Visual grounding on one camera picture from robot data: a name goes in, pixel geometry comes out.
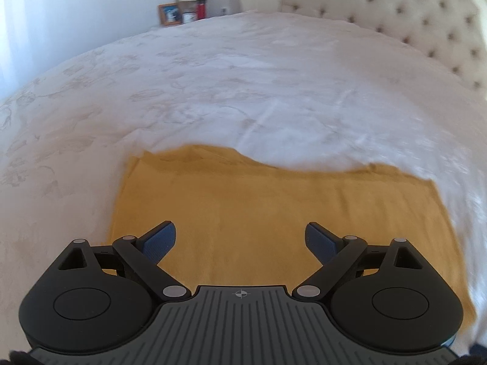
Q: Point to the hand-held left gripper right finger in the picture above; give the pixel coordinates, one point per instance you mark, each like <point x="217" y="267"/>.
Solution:
<point x="320" y="240"/>

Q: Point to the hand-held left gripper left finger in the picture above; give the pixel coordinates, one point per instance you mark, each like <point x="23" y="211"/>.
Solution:
<point x="160" y="240"/>

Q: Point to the mustard yellow sweater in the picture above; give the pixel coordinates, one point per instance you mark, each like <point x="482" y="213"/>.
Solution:
<point x="266" y="213"/>

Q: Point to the white floral bedspread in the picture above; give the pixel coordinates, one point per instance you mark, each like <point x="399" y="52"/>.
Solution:
<point x="213" y="91"/>

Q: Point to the cream tufted headboard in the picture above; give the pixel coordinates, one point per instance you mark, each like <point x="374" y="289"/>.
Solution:
<point x="384" y="11"/>

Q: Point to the wooden picture frame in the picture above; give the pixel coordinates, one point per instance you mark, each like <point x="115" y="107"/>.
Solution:
<point x="170" y="14"/>

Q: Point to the white picture frame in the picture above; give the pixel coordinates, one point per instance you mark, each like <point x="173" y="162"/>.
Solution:
<point x="189" y="12"/>

